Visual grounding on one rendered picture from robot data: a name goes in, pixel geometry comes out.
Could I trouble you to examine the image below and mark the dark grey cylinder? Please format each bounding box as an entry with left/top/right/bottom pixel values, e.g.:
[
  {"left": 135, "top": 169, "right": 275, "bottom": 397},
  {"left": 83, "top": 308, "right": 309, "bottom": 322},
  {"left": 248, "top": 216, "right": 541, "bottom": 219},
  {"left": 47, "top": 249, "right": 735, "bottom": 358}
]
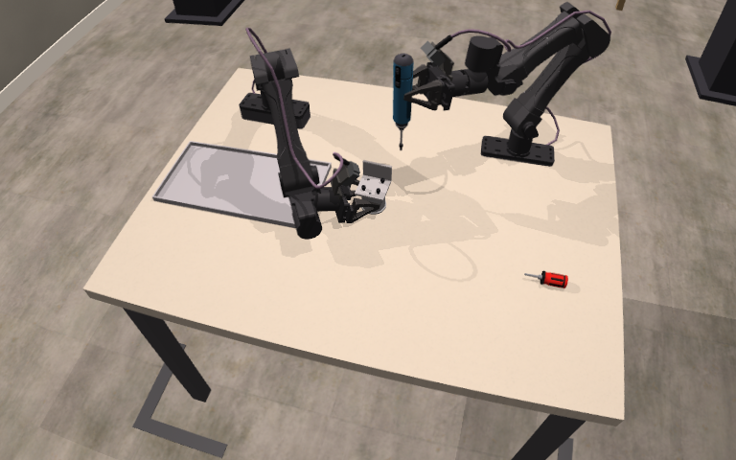
[{"left": 361, "top": 197, "right": 386, "bottom": 215}]

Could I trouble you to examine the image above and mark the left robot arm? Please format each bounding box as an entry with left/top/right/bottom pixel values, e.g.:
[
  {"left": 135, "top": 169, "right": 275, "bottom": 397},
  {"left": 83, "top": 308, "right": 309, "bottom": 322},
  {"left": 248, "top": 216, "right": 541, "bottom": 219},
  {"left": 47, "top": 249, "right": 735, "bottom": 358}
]
[{"left": 463, "top": 2, "right": 610, "bottom": 165}]

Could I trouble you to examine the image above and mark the blue electric screwdriver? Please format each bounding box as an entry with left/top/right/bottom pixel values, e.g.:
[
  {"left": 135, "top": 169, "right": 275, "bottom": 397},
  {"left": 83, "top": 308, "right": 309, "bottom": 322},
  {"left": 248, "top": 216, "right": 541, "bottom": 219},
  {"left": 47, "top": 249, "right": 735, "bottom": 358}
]
[{"left": 393, "top": 54, "right": 413, "bottom": 145}]

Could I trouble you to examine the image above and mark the grey l-shaped bracket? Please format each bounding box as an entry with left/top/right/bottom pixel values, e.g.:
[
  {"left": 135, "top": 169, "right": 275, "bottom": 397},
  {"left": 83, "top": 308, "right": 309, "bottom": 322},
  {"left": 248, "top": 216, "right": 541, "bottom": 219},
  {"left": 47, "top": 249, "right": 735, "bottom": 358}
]
[{"left": 355, "top": 160, "right": 392, "bottom": 201}]

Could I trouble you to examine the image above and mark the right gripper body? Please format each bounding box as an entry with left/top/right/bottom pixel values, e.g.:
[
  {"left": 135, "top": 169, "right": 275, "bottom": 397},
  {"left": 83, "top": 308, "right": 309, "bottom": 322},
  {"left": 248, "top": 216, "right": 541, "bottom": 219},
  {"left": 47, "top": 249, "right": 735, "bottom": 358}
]
[{"left": 316, "top": 164, "right": 354, "bottom": 223}]

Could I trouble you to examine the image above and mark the red screwdriver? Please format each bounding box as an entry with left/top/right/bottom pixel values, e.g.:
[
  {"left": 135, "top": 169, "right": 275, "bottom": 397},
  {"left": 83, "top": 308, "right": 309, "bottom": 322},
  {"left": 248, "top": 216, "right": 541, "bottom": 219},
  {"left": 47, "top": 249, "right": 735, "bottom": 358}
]
[{"left": 526, "top": 271, "right": 568, "bottom": 288}]

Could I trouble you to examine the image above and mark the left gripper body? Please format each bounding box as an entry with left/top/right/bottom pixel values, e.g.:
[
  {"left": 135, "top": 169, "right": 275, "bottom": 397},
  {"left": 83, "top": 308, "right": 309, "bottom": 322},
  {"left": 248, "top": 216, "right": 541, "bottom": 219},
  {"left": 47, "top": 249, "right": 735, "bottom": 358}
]
[{"left": 425, "top": 49, "right": 469, "bottom": 111}]

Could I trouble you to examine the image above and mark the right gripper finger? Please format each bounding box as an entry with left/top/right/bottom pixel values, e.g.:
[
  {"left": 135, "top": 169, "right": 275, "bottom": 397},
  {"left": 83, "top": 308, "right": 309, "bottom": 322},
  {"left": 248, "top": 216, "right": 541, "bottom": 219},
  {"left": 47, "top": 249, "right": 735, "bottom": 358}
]
[
  {"left": 349, "top": 179, "right": 360, "bottom": 197},
  {"left": 350, "top": 198, "right": 380, "bottom": 223}
]

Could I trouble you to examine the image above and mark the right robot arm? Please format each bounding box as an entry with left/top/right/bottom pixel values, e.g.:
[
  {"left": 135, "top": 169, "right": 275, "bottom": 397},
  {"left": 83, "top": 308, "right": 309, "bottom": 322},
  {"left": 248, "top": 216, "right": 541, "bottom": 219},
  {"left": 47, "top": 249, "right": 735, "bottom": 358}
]
[{"left": 239, "top": 48, "right": 322, "bottom": 240}]

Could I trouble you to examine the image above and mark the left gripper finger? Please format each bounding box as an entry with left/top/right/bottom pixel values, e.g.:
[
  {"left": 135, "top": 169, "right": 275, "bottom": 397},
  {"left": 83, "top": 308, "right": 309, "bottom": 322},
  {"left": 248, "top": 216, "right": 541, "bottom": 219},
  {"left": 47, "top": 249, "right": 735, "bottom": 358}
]
[
  {"left": 412, "top": 64, "right": 427, "bottom": 90},
  {"left": 403, "top": 80, "right": 443, "bottom": 111}
]

